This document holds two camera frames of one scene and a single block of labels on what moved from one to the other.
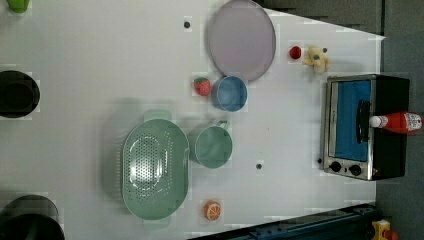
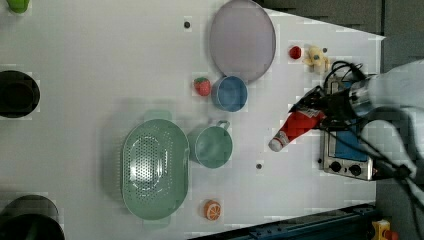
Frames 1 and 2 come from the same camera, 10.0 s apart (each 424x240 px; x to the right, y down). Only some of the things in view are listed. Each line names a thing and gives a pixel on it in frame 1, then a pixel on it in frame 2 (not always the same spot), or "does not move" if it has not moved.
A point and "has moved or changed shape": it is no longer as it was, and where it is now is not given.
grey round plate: x=241 y=39 does not move
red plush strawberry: x=202 y=86 does not move
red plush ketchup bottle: x=398 y=122 has moved or changed shape
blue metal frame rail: x=347 y=224 does not move
